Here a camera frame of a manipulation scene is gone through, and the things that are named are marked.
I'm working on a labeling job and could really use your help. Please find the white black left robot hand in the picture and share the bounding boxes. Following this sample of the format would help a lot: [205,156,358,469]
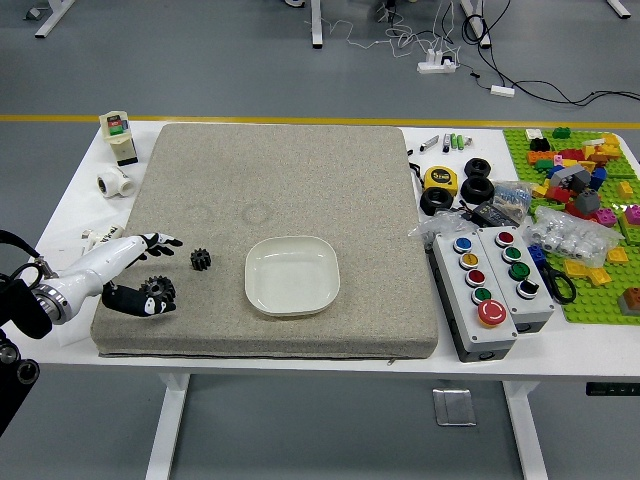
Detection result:
[54,231,184,322]

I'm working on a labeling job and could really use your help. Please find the large black gear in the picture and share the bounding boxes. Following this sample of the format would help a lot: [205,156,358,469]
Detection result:
[139,275,177,307]

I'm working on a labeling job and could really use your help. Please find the grey five-button control box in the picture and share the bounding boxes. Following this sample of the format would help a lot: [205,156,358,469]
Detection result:
[430,231,520,363]

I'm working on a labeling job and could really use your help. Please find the grey four-button control box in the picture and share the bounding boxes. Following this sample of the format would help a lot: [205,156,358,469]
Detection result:
[476,225,556,334]

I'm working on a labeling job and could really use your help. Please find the white printed tube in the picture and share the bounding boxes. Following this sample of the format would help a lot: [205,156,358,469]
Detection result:
[81,223,126,251]

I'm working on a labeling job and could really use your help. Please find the white pipe tee fitting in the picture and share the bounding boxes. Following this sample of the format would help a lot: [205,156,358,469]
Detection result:
[96,167,136,200]

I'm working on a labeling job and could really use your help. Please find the white square plate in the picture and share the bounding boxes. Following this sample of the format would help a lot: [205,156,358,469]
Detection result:
[243,235,341,318]

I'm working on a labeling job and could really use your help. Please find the grey-brown cushion mat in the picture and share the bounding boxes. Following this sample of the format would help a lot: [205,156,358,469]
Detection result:
[90,122,440,360]

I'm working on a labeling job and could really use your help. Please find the clear empty plastic bag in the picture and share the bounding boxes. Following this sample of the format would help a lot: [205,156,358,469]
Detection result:
[407,208,481,249]

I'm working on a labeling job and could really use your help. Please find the yellow tape measure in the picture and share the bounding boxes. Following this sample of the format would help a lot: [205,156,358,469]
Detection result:
[408,160,460,198]

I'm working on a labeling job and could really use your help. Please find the silver floor plate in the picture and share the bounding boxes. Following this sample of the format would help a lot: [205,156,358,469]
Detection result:
[432,387,478,428]

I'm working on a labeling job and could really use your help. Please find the white power strip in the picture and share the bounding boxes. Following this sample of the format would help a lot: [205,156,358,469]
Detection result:
[417,49,459,75]

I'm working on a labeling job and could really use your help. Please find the bag of blue resistors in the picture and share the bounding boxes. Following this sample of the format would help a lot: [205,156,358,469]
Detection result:
[492,179,535,211]

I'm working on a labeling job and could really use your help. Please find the black scissors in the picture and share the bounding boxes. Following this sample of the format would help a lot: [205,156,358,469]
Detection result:
[538,260,578,305]

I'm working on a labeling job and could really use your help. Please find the bag of white parts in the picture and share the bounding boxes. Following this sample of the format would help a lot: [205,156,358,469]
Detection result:
[522,207,621,264]

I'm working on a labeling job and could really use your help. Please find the grey blue brick vehicle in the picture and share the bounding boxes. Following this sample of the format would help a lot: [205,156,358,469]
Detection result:
[547,162,591,194]

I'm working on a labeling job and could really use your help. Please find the green brick baseplate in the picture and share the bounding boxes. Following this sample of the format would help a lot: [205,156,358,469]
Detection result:
[502,127,640,327]

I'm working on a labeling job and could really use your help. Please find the black table control panel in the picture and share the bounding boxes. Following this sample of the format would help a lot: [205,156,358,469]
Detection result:
[585,382,640,397]

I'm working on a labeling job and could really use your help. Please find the orange grey toy brick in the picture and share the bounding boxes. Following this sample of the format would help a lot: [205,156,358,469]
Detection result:
[617,287,640,316]

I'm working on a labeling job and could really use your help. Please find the cream switch box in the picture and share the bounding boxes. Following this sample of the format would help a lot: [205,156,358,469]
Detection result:
[98,110,139,168]

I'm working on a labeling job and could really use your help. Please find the white floor cable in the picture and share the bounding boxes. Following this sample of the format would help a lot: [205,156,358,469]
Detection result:
[319,1,464,60]

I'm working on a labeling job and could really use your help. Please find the black floor cable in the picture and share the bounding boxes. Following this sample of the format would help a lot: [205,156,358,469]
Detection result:
[460,13,640,107]

